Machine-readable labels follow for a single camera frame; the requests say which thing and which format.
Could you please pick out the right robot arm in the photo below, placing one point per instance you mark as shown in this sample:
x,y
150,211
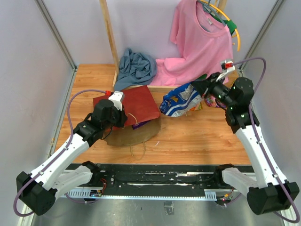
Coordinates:
x,y
270,191

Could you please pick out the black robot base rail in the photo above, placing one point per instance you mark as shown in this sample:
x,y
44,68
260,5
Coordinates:
x,y
159,180

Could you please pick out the grey clothes hanger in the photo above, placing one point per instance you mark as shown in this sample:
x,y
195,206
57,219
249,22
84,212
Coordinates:
x,y
208,19

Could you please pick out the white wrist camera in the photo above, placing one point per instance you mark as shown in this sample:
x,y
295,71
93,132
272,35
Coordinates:
x,y
116,97
227,68

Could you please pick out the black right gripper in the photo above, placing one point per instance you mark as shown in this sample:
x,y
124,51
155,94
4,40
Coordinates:
x,y
202,86

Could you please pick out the wooden clothes rack frame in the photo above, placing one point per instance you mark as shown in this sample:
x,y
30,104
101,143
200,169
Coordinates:
x,y
113,48

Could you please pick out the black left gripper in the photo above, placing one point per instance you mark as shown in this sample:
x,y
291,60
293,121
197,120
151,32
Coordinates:
x,y
122,117

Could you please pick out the red brown paper bag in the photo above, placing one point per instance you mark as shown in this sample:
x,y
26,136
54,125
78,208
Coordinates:
x,y
139,106

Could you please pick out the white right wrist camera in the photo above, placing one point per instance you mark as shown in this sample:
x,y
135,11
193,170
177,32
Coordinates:
x,y
227,68

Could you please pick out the blue snack bag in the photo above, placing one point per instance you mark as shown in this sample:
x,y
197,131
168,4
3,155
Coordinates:
x,y
179,101

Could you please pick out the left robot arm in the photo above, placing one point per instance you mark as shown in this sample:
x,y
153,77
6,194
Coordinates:
x,y
40,188

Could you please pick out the purple Fox's candy bag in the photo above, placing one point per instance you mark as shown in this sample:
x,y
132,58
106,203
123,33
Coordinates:
x,y
212,102

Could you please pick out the small purple candy bag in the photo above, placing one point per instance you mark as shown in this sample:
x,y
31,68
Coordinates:
x,y
138,125

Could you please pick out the orange Fox's candy bag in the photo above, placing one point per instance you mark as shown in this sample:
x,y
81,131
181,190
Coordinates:
x,y
197,107

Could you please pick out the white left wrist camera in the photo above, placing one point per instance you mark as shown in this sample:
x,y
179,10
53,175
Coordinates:
x,y
116,97

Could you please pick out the pink t-shirt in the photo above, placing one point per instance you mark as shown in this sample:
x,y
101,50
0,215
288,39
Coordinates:
x,y
202,41

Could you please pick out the crumpled blue cloth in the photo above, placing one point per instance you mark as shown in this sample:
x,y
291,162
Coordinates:
x,y
135,68

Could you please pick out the yellow clothes hanger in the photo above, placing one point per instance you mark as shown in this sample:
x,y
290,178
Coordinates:
x,y
216,11

